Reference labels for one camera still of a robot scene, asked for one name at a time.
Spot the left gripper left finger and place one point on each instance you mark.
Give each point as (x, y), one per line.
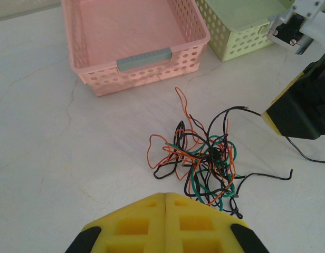
(131, 232)

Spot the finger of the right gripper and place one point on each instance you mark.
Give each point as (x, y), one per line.
(286, 88)
(297, 116)

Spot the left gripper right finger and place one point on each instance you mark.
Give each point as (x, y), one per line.
(199, 232)

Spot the pale green perforated plastic basket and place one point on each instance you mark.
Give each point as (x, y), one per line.
(244, 15)

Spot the pink perforated plastic basket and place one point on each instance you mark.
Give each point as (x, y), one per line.
(125, 31)

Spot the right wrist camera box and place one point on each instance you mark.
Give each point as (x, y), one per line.
(310, 26)

